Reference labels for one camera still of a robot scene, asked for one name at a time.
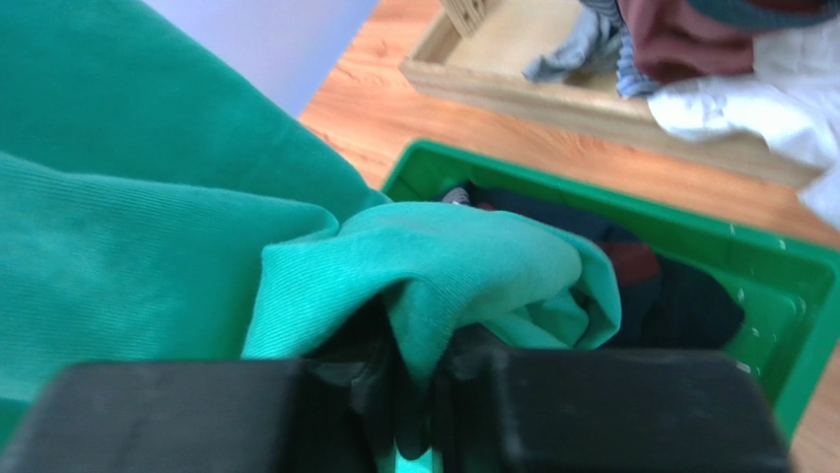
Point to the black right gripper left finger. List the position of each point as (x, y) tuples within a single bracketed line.
[(246, 416)]

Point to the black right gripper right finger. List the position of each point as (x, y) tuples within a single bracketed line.
[(506, 410)]

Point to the navy tank top maroon trim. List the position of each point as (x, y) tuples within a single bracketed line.
[(665, 304)]

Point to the green tank top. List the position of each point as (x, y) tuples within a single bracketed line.
[(155, 205)]

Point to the blue white striped tank top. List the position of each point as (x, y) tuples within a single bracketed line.
[(623, 59)]

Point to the maroon tank top dark trim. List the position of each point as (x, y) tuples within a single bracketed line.
[(672, 41)]

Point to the green plastic tray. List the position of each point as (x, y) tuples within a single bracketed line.
[(789, 289)]

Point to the wooden clothes rack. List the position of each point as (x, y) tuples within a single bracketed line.
[(474, 52)]

